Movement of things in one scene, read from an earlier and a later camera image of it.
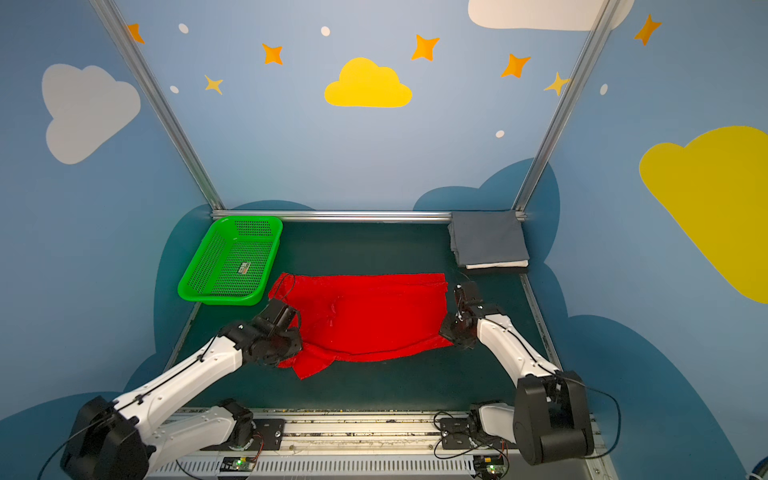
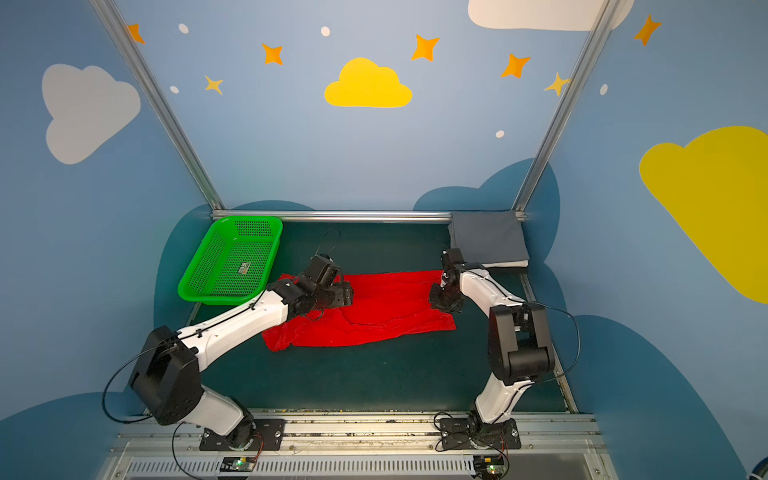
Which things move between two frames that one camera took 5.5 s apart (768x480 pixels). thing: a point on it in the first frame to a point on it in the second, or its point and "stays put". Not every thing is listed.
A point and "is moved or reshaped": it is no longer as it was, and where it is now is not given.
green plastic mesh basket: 232,266 stays put
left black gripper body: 287,327 to 341,293
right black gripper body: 455,327 to 445,300
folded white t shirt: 521,263 stays put
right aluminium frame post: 603,19 stays put
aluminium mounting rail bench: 368,445 stays put
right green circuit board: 489,466 stays put
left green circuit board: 237,464 stays put
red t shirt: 361,314 is moved or reshaped
